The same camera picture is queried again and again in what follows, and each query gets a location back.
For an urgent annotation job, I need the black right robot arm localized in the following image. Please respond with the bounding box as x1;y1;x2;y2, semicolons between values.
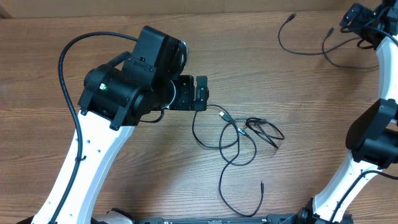
285;1;397;223

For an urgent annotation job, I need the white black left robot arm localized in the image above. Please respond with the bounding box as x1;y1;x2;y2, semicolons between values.
26;26;209;224

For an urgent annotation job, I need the separated black usb cable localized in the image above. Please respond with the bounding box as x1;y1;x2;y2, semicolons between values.
277;12;380;70

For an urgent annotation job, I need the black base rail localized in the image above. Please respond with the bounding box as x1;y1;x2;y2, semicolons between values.
93;207;354;224

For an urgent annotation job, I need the short looped black cable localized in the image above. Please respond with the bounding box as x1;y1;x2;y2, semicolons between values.
244;116;285;149

